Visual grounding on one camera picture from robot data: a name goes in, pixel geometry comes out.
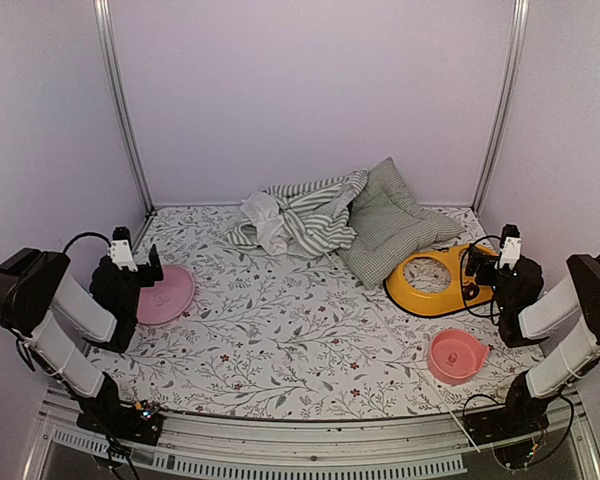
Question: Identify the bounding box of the striped pet tent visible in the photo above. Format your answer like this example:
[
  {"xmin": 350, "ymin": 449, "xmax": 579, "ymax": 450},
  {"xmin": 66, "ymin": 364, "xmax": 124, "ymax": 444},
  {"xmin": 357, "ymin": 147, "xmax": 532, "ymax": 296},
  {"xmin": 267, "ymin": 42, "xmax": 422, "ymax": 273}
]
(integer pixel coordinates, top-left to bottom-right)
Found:
[{"xmin": 225, "ymin": 170, "xmax": 368, "ymax": 258}]

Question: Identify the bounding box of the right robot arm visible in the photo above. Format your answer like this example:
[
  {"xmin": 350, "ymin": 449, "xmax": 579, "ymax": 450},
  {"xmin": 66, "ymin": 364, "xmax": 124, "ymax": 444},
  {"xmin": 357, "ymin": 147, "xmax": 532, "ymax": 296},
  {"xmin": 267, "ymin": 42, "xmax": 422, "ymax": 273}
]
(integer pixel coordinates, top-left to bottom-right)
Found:
[{"xmin": 461, "ymin": 244, "xmax": 600, "ymax": 436}]

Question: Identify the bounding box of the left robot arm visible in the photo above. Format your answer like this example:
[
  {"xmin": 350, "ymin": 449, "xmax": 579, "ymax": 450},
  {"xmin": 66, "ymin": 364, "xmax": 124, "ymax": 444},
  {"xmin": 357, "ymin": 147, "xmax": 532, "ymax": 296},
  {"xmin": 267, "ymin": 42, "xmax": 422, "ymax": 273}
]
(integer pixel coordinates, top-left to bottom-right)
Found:
[{"xmin": 0, "ymin": 240, "xmax": 164, "ymax": 434}]

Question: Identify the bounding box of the yellow double bowl holder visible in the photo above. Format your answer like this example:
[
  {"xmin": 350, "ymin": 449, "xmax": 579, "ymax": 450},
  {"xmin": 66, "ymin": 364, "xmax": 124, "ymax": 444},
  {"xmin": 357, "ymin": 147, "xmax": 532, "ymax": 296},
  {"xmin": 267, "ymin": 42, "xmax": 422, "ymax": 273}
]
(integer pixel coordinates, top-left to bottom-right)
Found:
[{"xmin": 384, "ymin": 244, "xmax": 493, "ymax": 318}]

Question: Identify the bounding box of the pink plate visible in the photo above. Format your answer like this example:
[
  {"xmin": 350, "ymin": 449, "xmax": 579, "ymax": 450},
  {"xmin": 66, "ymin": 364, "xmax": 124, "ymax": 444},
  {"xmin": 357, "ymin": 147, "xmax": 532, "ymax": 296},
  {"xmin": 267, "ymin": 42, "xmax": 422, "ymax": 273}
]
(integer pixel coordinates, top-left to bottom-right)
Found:
[{"xmin": 137, "ymin": 266, "xmax": 195, "ymax": 326}]

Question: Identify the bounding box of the pink bowl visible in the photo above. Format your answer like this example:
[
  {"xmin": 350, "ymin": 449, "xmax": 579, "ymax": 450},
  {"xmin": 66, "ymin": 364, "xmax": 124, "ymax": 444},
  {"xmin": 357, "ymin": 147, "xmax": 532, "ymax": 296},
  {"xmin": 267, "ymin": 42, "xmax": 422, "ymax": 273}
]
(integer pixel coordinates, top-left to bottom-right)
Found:
[{"xmin": 427, "ymin": 329, "xmax": 491, "ymax": 386}]

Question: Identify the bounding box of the green checkered cushion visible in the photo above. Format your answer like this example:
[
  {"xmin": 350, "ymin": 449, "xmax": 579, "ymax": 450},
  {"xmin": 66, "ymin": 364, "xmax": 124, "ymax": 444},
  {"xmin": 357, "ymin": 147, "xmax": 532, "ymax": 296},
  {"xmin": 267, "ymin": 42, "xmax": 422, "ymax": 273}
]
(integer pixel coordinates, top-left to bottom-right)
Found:
[{"xmin": 338, "ymin": 157, "xmax": 464, "ymax": 289}]

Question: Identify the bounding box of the floral table mat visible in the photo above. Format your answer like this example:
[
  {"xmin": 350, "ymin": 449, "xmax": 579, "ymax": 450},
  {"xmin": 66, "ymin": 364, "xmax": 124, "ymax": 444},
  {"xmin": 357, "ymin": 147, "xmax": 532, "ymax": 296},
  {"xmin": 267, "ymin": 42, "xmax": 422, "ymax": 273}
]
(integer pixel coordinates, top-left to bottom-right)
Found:
[{"xmin": 88, "ymin": 206, "xmax": 543, "ymax": 420}]

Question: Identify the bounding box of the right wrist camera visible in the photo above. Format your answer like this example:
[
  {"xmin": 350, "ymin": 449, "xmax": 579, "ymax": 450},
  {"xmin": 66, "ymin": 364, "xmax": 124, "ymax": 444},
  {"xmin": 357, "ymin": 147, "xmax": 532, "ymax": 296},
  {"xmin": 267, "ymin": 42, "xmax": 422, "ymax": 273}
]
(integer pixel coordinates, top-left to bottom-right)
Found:
[{"xmin": 497, "ymin": 224, "xmax": 522, "ymax": 272}]

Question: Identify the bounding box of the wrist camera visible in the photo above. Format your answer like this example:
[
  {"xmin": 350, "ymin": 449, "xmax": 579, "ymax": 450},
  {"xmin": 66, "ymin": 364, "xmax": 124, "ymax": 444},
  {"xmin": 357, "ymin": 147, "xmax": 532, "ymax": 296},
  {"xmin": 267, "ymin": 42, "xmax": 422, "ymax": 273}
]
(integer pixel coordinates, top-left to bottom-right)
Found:
[
  {"xmin": 497, "ymin": 224, "xmax": 522, "ymax": 272},
  {"xmin": 108, "ymin": 226, "xmax": 138, "ymax": 272}
]

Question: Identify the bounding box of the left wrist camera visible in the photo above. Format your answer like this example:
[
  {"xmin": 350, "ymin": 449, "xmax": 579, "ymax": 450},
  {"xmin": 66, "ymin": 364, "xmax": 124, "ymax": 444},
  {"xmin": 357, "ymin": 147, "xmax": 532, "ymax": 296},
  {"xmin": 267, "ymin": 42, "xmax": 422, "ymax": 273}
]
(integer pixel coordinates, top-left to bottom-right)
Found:
[{"xmin": 108, "ymin": 226, "xmax": 138, "ymax": 272}]

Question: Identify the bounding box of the left camera cable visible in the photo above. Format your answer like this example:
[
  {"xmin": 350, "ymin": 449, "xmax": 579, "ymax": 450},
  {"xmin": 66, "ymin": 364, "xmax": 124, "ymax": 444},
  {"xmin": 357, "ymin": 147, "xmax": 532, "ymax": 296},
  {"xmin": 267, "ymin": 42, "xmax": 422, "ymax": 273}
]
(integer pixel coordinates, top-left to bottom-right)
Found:
[{"xmin": 62, "ymin": 231, "xmax": 112, "ymax": 256}]

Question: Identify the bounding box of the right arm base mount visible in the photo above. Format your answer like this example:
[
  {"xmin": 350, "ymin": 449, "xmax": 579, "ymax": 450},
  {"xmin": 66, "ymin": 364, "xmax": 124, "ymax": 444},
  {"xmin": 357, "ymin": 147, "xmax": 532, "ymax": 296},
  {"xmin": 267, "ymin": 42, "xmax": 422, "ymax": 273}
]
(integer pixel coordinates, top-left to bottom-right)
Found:
[{"xmin": 462, "ymin": 405, "xmax": 549, "ymax": 445}]

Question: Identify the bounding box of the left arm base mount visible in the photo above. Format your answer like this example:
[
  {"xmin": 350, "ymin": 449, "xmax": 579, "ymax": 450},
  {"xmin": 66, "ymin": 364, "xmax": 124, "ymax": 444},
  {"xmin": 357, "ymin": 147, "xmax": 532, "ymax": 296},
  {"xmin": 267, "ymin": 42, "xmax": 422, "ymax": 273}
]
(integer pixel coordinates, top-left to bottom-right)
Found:
[{"xmin": 76, "ymin": 399, "xmax": 165, "ymax": 446}]

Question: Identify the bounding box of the front aluminium rail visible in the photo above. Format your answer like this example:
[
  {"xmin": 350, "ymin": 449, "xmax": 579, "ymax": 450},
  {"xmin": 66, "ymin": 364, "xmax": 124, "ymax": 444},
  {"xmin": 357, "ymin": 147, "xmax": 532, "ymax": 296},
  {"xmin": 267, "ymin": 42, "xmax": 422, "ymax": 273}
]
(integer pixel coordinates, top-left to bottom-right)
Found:
[{"xmin": 24, "ymin": 388, "xmax": 600, "ymax": 479}]

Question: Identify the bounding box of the right aluminium frame post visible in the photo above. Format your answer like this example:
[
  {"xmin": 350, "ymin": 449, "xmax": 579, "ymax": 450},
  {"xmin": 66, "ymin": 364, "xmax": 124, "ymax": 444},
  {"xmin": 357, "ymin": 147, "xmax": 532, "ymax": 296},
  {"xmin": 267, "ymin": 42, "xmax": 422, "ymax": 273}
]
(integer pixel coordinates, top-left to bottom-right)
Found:
[{"xmin": 471, "ymin": 0, "xmax": 530, "ymax": 216}]

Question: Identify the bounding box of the aluminium frame post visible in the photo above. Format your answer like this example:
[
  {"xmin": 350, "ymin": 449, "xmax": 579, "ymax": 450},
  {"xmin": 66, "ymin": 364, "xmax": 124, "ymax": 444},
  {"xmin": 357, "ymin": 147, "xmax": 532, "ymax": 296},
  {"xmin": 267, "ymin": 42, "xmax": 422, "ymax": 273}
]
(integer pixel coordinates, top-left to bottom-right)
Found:
[
  {"xmin": 93, "ymin": 0, "xmax": 155, "ymax": 217},
  {"xmin": 471, "ymin": 0, "xmax": 530, "ymax": 216}
]

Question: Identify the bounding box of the left aluminium frame post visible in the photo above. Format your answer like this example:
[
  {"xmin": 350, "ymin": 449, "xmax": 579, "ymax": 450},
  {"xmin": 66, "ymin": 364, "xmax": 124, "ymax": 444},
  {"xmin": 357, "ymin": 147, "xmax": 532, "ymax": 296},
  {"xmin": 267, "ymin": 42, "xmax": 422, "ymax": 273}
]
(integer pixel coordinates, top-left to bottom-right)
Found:
[{"xmin": 93, "ymin": 0, "xmax": 155, "ymax": 217}]

